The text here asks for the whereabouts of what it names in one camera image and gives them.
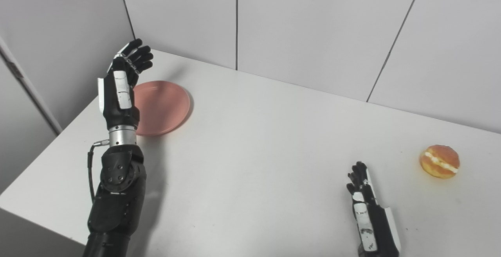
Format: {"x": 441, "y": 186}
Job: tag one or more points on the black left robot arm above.
{"x": 115, "y": 198}

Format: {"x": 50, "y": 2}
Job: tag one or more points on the pink round plate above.
{"x": 162, "y": 108}

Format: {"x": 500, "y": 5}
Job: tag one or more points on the cream puff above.
{"x": 440, "y": 161}

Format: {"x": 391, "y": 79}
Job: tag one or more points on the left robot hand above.
{"x": 119, "y": 92}

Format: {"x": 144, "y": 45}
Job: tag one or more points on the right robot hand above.
{"x": 372, "y": 221}

